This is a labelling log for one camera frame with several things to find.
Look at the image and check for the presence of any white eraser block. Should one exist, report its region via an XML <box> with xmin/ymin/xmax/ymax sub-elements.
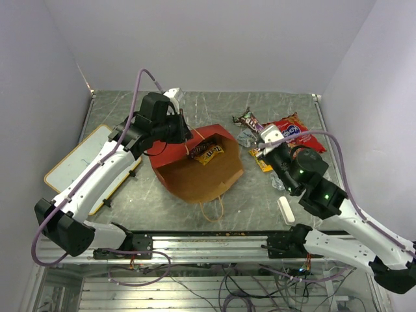
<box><xmin>278</xmin><ymin>196</ymin><xmax>296</xmax><ymax>226</ymax></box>

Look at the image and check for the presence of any clear plastic wrapper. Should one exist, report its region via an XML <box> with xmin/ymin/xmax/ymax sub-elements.
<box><xmin>236</xmin><ymin>129</ymin><xmax>257</xmax><ymax>148</ymax></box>
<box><xmin>270</xmin><ymin>172</ymin><xmax>285</xmax><ymax>191</ymax></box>

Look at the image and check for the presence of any red brown paper bag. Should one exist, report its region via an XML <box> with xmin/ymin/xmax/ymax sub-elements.
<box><xmin>149</xmin><ymin>124</ymin><xmax>244</xmax><ymax>207</ymax></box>

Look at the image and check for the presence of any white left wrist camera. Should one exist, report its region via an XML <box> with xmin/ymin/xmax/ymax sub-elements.
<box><xmin>163</xmin><ymin>88</ymin><xmax>184</xmax><ymax>115</ymax></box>

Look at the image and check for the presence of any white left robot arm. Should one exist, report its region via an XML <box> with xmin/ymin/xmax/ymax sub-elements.
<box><xmin>34</xmin><ymin>88</ymin><xmax>192</xmax><ymax>258</ymax></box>

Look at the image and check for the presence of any small whiteboard yellow frame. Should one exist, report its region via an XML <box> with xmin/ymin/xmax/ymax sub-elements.
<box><xmin>44</xmin><ymin>124</ymin><xmax>142</xmax><ymax>216</ymax></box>

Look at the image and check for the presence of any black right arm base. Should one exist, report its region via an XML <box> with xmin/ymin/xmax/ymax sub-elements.
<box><xmin>261</xmin><ymin>224</ymin><xmax>313</xmax><ymax>259</ymax></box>

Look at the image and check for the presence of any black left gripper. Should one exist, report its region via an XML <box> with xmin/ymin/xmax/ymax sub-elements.
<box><xmin>152</xmin><ymin>109</ymin><xmax>194</xmax><ymax>144</ymax></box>

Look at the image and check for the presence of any purple brown candy packet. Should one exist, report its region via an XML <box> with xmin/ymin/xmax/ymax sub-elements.
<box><xmin>232</xmin><ymin>107</ymin><xmax>264</xmax><ymax>133</ymax></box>

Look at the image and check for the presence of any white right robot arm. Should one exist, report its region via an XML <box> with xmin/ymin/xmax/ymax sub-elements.
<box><xmin>259</xmin><ymin>143</ymin><xmax>415</xmax><ymax>294</ymax></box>

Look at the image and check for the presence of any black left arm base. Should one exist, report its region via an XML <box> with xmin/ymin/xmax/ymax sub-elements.
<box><xmin>93</xmin><ymin>231</ymin><xmax>153</xmax><ymax>260</ymax></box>

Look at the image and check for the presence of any yellow candy packet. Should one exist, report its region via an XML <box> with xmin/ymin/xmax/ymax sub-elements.
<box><xmin>194</xmin><ymin>144</ymin><xmax>224</xmax><ymax>166</ymax></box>
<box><xmin>248</xmin><ymin>148</ymin><xmax>273</xmax><ymax>172</ymax></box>

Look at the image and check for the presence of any aluminium frame rail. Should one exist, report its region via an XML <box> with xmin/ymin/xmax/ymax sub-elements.
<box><xmin>35</xmin><ymin>233</ymin><xmax>378</xmax><ymax>264</ymax></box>

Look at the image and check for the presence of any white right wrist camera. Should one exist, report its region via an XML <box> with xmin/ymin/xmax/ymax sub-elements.
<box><xmin>257</xmin><ymin>123</ymin><xmax>284</xmax><ymax>157</ymax></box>

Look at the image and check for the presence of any red cookie snack bag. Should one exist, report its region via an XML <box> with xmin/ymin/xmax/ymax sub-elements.
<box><xmin>263</xmin><ymin>112</ymin><xmax>327</xmax><ymax>154</ymax></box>

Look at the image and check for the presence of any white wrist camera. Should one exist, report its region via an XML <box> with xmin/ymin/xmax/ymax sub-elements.
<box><xmin>163</xmin><ymin>88</ymin><xmax>184</xmax><ymax>115</ymax></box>
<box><xmin>257</xmin><ymin>123</ymin><xmax>284</xmax><ymax>157</ymax></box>

